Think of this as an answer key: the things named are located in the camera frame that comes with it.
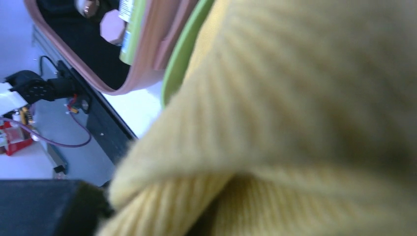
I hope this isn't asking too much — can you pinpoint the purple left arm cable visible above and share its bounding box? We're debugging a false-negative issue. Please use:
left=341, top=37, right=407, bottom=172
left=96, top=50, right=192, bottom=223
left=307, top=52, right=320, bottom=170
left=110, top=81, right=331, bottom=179
left=0, top=111, right=92, bottom=149

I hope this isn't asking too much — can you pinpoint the pink octagonal lid jar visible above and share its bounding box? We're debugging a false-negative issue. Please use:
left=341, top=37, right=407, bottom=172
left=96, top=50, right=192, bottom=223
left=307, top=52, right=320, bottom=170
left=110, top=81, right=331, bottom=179
left=100, top=9, right=126, bottom=45

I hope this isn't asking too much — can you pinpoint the small round gold-rim jar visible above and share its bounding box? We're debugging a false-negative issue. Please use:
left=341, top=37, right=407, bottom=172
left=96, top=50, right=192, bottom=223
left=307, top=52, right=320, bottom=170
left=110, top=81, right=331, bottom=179
left=74, top=0, right=100, bottom=18

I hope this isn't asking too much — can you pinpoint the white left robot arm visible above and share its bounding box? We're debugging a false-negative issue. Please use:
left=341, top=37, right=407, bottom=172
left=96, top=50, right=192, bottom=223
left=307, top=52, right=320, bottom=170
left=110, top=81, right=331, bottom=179
left=0, top=70, right=82, bottom=115

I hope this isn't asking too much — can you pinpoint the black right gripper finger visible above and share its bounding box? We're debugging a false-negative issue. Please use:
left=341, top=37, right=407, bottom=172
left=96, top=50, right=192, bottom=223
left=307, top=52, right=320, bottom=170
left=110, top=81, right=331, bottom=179
left=0, top=179, right=114, bottom=236

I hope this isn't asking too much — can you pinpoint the yellow packet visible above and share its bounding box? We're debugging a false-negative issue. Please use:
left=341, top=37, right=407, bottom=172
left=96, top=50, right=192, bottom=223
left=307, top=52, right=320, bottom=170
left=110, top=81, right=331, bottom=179
left=97, top=0, right=417, bottom=236

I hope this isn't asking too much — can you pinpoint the green plastic tray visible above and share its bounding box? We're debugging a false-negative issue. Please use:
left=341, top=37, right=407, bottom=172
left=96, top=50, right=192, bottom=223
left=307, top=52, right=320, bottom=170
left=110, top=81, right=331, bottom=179
left=160, top=0, right=213, bottom=108

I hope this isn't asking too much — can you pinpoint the red box beside base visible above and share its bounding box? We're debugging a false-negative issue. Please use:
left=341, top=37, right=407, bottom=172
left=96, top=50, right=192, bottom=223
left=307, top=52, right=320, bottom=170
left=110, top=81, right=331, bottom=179
left=0, top=121, right=33, bottom=156

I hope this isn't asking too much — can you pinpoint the pink hard-shell suitcase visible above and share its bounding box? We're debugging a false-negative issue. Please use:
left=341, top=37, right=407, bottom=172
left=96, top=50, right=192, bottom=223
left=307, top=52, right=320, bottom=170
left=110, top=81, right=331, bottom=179
left=25, top=0, right=199, bottom=95

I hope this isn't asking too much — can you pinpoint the yellow-green spray bottle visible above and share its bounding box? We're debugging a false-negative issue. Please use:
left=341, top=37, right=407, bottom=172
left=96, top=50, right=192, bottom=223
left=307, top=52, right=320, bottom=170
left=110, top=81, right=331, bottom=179
left=119, top=0, right=147, bottom=65

